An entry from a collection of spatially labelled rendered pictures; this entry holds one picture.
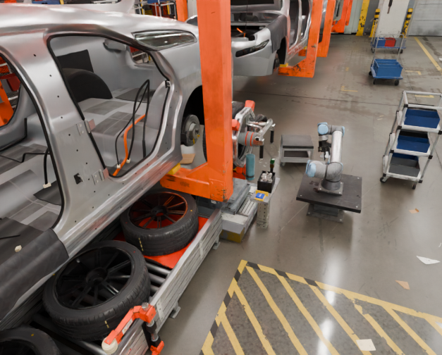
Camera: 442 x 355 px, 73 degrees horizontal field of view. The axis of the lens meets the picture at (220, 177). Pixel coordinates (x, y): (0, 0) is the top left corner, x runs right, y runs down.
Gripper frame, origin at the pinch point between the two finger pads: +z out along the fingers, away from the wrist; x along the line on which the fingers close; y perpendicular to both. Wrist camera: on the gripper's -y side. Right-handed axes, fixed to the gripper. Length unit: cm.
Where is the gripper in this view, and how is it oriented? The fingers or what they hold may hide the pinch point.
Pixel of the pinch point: (326, 159)
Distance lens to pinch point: 317.7
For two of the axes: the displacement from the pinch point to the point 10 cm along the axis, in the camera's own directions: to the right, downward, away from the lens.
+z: 1.5, 9.7, 1.8
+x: 4.2, 1.1, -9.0
